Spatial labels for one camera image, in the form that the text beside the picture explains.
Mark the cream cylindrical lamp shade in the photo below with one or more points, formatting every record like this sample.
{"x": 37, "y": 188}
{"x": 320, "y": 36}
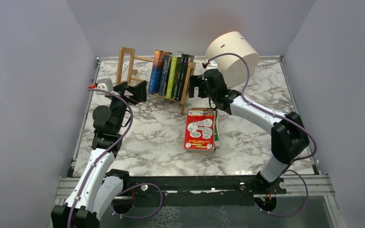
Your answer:
{"x": 231, "y": 67}

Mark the red spine paperback book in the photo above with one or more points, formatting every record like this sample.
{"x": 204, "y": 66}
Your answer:
{"x": 199, "y": 134}

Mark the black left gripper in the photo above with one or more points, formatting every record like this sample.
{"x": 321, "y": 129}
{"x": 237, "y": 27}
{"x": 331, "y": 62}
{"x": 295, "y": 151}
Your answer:
{"x": 125, "y": 91}

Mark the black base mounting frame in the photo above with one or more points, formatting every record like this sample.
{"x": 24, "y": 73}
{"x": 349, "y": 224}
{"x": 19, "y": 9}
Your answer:
{"x": 186, "y": 191}

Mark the green cartoon paperback book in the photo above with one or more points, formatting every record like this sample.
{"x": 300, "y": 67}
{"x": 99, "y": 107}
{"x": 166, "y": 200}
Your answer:
{"x": 216, "y": 131}

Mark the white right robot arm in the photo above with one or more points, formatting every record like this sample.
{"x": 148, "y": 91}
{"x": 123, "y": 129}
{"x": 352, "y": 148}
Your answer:
{"x": 288, "y": 139}

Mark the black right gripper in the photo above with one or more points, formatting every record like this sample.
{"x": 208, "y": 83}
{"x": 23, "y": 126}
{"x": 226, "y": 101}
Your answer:
{"x": 202, "y": 87}

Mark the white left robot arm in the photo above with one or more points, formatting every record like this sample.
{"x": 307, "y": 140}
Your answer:
{"x": 96, "y": 189}

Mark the blue cover paperback book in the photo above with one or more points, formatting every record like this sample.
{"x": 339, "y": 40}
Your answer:
{"x": 156, "y": 73}

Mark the dark green hardcover book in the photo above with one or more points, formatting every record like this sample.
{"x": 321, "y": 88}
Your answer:
{"x": 186, "y": 60}

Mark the wooden dowel rack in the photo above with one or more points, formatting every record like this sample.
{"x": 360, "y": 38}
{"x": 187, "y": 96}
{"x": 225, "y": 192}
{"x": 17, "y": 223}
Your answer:
{"x": 131, "y": 72}

